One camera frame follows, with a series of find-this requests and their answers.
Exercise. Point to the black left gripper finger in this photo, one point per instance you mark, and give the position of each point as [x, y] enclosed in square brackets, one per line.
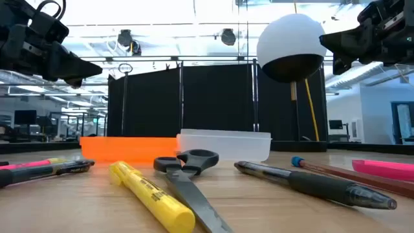
[75, 83]
[71, 66]

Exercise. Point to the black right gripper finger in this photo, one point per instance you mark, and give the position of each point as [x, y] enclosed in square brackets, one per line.
[339, 64]
[349, 42]

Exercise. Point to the slim pink pen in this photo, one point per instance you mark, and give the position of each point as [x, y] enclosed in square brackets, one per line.
[26, 164]

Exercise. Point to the red pencil blue eraser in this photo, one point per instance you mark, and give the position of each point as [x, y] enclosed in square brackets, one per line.
[355, 176]

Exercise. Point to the pink highlighter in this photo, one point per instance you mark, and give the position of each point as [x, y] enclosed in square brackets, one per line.
[385, 169]

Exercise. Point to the black gel pen rubber grip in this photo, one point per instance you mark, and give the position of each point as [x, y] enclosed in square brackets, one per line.
[317, 186]

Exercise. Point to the yellow highlighter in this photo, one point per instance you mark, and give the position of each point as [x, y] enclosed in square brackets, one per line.
[155, 197]

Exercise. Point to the clear plastic supply box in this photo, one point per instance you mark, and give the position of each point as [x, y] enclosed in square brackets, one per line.
[226, 145]

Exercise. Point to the white globe lamp black base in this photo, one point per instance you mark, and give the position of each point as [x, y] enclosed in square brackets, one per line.
[291, 42]

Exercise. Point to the dark computer monitor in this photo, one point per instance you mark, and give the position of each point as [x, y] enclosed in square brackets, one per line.
[25, 117]
[335, 124]

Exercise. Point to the black ceiling spotlight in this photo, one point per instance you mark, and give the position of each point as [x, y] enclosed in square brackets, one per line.
[228, 37]
[126, 39]

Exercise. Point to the grey metal crossbar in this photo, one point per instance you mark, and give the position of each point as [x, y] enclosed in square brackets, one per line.
[148, 59]

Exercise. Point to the orange perforated plastic lid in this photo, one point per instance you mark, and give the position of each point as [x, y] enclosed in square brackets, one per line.
[126, 149]

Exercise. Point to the black partition screen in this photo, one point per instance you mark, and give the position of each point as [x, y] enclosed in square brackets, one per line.
[213, 100]

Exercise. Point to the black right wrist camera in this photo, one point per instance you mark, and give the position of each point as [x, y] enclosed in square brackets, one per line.
[375, 11]

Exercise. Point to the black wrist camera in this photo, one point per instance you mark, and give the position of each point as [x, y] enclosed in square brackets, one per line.
[50, 27]
[375, 11]

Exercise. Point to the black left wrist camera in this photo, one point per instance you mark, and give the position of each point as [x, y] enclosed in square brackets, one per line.
[50, 27]

